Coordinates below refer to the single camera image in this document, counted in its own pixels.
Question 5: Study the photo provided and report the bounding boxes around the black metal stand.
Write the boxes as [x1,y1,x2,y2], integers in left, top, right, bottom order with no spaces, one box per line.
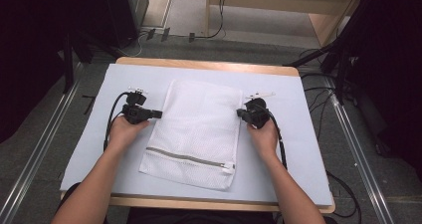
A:
[62,34,76,95]

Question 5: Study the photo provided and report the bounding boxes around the person's right hand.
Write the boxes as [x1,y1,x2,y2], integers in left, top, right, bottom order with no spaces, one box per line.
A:
[246,118,280,159]

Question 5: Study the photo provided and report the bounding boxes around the black tripod stand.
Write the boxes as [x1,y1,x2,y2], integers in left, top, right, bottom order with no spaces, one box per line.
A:
[283,39,354,107]

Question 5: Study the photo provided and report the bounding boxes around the white mesh laundry bag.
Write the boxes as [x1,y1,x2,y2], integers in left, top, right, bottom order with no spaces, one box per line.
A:
[138,78,244,191]

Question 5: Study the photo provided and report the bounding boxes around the hand-held gripper cable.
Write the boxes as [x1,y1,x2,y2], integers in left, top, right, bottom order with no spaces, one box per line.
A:
[103,91,131,152]
[264,112,289,170]

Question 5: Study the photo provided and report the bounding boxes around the thin black hanging cable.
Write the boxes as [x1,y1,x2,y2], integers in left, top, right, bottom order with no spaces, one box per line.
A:
[194,0,229,40]

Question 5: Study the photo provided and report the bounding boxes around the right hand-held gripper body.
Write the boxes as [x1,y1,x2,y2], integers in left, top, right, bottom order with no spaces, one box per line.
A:
[244,91,277,129]

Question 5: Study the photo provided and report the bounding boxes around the black looped floor cable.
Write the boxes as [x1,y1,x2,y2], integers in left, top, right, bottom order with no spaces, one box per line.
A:
[325,169,362,219]

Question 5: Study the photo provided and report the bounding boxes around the person's left hand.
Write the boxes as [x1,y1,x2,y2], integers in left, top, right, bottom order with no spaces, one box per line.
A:
[107,115,151,152]

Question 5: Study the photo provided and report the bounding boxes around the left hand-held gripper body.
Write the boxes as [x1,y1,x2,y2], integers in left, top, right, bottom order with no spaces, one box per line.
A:
[120,87,152,125]

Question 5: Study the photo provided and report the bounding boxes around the dark curtain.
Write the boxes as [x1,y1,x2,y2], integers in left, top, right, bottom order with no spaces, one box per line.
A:
[334,0,422,182]
[0,0,115,144]

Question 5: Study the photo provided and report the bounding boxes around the white floor cable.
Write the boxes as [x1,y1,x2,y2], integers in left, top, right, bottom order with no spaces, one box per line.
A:
[125,30,149,58]

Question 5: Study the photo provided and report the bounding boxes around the metal floor rail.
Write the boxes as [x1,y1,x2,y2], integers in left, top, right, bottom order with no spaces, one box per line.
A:
[0,63,85,224]
[322,76,396,224]

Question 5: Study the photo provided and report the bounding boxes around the wooden table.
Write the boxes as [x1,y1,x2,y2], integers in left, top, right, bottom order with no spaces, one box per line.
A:
[60,56,336,214]

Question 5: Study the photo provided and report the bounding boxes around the pale blue table mat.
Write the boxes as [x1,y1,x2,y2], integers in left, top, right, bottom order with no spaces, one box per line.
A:
[60,63,334,207]

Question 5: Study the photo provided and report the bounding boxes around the light wooden frame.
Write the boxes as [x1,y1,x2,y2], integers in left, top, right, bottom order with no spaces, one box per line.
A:
[204,0,366,48]

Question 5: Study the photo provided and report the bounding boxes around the dark cabinet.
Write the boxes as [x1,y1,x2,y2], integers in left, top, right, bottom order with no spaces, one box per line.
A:
[102,0,150,50]

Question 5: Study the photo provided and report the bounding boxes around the black floor cables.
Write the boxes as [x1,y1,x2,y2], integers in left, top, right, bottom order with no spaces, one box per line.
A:
[299,47,336,140]

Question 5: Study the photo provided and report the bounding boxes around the left hand-held gripper cable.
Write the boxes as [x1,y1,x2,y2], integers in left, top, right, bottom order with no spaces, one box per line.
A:
[103,91,131,152]

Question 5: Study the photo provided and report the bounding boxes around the right hand-held gripper cable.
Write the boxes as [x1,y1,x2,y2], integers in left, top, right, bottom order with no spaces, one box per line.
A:
[264,112,289,170]

